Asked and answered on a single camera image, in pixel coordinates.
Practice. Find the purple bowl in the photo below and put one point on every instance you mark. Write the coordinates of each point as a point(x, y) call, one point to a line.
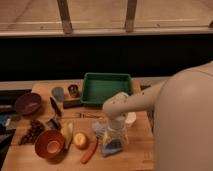
point(28, 103)

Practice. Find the grey blue cloth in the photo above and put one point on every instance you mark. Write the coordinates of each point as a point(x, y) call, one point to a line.
point(99, 129)

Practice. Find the dark grape bunch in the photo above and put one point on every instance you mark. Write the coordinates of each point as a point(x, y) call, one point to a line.
point(36, 128)

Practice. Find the yellow red apple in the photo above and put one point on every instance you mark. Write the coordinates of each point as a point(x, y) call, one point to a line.
point(81, 141)

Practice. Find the white cup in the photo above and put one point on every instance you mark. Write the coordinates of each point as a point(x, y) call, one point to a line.
point(130, 119)

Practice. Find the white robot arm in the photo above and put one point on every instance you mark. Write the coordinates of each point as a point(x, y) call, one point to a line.
point(183, 118)

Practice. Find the dark wooden block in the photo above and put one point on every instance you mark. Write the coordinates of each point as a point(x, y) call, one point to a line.
point(71, 103)

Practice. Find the black handled knife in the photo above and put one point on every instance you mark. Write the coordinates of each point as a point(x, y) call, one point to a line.
point(55, 107)

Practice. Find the yellow banana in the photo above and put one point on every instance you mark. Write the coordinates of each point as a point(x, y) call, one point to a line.
point(67, 132)

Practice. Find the orange carrot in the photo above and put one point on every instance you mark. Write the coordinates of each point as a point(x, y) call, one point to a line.
point(87, 156)

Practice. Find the green plastic tray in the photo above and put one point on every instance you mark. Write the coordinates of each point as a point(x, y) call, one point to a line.
point(98, 87)

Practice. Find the metal fork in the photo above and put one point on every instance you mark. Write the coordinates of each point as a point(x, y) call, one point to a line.
point(82, 115)

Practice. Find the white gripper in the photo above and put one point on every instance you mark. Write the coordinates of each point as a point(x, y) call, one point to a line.
point(116, 130)

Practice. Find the blue sponge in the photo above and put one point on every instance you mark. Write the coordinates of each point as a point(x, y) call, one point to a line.
point(111, 148)

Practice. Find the orange bowl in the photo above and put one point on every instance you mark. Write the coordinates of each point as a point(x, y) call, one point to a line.
point(49, 144)

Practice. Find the blue grey round object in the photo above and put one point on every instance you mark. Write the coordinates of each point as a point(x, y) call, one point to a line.
point(58, 93)

